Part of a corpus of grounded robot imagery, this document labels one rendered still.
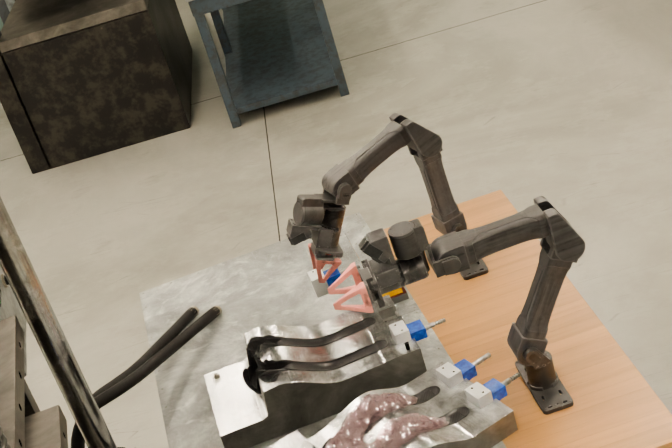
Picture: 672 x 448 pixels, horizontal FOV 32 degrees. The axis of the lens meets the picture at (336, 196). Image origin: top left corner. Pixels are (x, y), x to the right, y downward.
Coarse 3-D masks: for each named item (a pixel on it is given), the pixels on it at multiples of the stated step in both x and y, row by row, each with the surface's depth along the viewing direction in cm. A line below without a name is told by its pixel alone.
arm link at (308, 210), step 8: (344, 184) 283; (328, 192) 291; (344, 192) 284; (304, 200) 283; (312, 200) 284; (320, 200) 285; (328, 200) 285; (336, 200) 284; (344, 200) 285; (296, 208) 286; (304, 208) 283; (312, 208) 284; (320, 208) 285; (296, 216) 286; (304, 216) 283; (312, 216) 284; (320, 216) 285; (304, 224) 285; (312, 224) 286
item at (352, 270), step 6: (354, 264) 242; (348, 270) 242; (354, 270) 242; (342, 276) 242; (348, 276) 242; (354, 276) 242; (360, 276) 243; (336, 282) 242; (360, 282) 243; (330, 288) 242; (342, 288) 243; (348, 288) 244; (330, 294) 243; (372, 294) 239
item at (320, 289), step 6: (312, 270) 298; (336, 270) 297; (342, 270) 297; (312, 276) 295; (330, 276) 295; (336, 276) 295; (312, 282) 294; (318, 282) 294; (330, 282) 295; (318, 288) 295; (324, 288) 295; (318, 294) 295; (324, 294) 296
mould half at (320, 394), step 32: (352, 320) 286; (288, 352) 275; (320, 352) 278; (384, 352) 270; (416, 352) 268; (224, 384) 282; (288, 384) 263; (320, 384) 266; (352, 384) 268; (384, 384) 270; (224, 416) 271; (256, 416) 267; (288, 416) 267; (320, 416) 269
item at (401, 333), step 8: (416, 320) 276; (440, 320) 275; (392, 328) 273; (400, 328) 272; (408, 328) 274; (416, 328) 273; (424, 328) 272; (392, 336) 275; (400, 336) 271; (408, 336) 271; (416, 336) 272; (424, 336) 273
